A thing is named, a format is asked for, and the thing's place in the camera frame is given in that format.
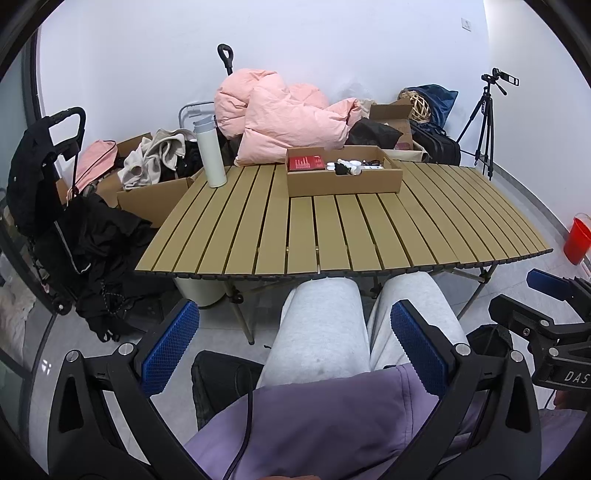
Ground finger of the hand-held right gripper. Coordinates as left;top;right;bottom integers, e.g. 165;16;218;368
526;269;591;319
488;295;572;345

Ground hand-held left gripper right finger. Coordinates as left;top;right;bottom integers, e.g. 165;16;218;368
390;299;543;480

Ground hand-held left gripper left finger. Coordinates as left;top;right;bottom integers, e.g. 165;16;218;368
46;299;204;480

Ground shallow cardboard box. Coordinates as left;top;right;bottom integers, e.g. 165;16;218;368
285;145;403;197

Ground red bucket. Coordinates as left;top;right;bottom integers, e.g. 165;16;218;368
563;213;591;266

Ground person's right leg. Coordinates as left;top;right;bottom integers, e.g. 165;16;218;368
367;272;469;370

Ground person's leg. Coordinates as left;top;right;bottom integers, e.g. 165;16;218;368
256;277;372;388
367;272;469;370

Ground white cylindrical bin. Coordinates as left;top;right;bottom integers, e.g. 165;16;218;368
174;276;227;308

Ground person's left leg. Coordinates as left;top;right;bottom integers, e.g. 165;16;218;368
256;277;372;388

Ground purple hoodie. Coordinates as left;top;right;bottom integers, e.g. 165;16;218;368
185;362;587;480

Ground black jacket pile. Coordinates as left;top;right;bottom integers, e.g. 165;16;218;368
34;194;155;342

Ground large cardboard box with clothes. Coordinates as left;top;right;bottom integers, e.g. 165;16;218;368
95;133;204;229

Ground white cloth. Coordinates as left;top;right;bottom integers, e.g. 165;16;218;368
0;286;35;354

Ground black tripod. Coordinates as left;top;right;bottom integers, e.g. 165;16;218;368
455;83;497;181

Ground black suitcase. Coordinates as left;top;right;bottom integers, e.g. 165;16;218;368
410;120;462;166

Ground black garment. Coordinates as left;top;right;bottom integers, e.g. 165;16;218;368
159;141;204;183

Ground beige clothes pile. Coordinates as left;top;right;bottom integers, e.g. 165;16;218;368
117;128;197;189

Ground white thermos bottle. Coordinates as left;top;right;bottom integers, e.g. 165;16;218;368
192;116;227;188

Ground pink backpack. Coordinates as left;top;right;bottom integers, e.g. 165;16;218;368
74;140;118;195

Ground blue bag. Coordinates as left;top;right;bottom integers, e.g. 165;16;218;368
404;84;459;130

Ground black stroller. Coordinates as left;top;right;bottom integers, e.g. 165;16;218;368
7;107;88;315

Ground red flat box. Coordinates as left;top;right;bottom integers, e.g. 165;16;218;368
287;155;327;172

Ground wicker ball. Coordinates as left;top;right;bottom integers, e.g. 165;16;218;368
398;91;431;123

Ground black cloth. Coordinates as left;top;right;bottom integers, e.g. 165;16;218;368
345;117;404;148

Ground open brown cardboard box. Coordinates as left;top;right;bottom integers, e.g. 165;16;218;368
368;104;426;151

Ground pink duvet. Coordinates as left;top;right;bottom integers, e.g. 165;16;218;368
213;68;363;167

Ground thin black cable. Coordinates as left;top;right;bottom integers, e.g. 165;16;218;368
224;364;256;480

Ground grey metal tube frame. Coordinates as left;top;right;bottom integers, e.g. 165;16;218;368
178;102;218;134

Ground black cart handle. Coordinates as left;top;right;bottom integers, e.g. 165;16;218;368
217;44;235;77

